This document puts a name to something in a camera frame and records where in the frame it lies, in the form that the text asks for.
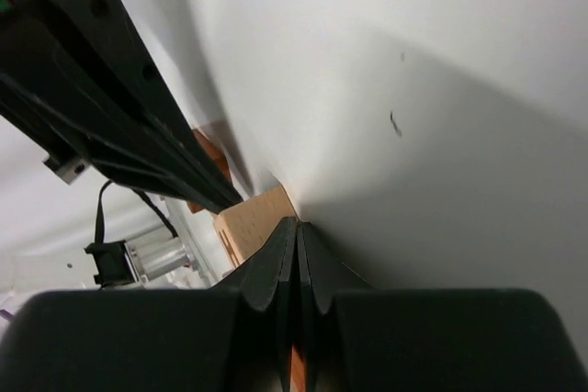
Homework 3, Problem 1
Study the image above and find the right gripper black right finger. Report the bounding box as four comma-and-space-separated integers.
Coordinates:
297, 223, 587, 391

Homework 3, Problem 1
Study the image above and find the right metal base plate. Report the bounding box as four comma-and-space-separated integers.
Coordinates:
85, 180, 221, 289

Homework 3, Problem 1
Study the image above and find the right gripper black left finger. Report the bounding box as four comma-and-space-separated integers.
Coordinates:
1, 218, 297, 391

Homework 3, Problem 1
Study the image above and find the reddish-brown triangular wood block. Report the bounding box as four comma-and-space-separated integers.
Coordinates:
187, 121, 232, 215

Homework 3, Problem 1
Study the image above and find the light wood letter cube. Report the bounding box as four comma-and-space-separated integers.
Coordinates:
213, 185, 298, 268

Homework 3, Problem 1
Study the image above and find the reddish-brown arch wood block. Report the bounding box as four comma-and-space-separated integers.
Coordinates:
290, 344, 307, 392

